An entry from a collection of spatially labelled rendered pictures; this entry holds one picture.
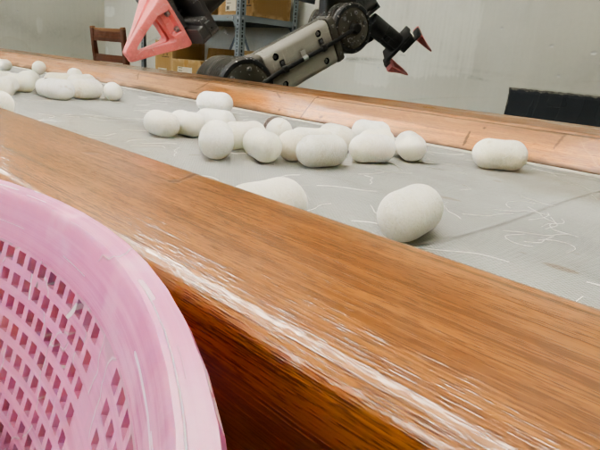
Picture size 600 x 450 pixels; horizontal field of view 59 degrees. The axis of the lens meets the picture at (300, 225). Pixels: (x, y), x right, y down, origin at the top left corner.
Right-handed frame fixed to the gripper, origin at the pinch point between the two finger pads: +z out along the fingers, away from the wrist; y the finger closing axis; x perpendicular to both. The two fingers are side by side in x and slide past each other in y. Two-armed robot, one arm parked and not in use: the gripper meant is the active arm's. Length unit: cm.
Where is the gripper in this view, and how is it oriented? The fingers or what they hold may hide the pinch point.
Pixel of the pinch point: (131, 53)
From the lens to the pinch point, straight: 69.6
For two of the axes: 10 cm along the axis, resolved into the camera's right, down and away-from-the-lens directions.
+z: -5.8, 7.4, -3.5
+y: 7.2, 2.5, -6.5
